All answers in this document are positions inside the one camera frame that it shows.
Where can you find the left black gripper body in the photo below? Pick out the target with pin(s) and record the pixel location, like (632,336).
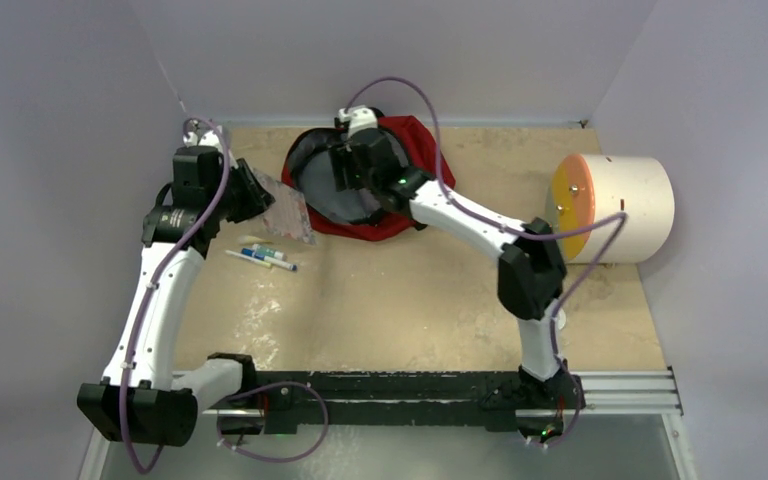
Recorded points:
(234,202)

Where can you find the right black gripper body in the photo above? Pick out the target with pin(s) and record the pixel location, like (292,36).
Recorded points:
(342,158)

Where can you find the floral cover book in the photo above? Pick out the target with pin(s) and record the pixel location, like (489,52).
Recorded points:
(288,215)

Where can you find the red backpack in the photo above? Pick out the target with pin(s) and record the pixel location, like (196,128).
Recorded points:
(357,214)

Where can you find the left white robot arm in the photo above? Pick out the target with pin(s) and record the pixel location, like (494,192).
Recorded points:
(139,398)

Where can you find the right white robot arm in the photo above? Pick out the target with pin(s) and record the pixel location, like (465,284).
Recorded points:
(530,268)

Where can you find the thin yellow-green pen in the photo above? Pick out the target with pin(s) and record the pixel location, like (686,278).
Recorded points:
(247,258)

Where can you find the white cylinder with coloured disc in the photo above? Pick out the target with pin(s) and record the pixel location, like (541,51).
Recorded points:
(586,188)

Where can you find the light blue pencil case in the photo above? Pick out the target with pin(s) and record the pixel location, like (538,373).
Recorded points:
(561,319)

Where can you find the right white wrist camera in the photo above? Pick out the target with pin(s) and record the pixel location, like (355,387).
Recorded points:
(355,119)

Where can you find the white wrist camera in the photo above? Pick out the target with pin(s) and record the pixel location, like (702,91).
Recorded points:
(204,136)
(355,119)

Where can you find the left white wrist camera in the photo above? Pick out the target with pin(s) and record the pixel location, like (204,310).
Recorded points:
(204,136)

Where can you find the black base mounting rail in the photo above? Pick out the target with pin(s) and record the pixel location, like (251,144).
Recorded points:
(497,401)

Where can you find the aluminium frame rails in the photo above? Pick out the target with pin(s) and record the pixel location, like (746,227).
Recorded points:
(139,399)

